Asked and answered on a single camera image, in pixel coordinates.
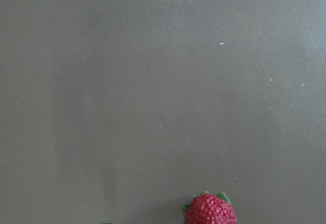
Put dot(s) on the red strawberry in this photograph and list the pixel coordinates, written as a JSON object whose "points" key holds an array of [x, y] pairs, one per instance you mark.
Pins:
{"points": [[210, 208]]}

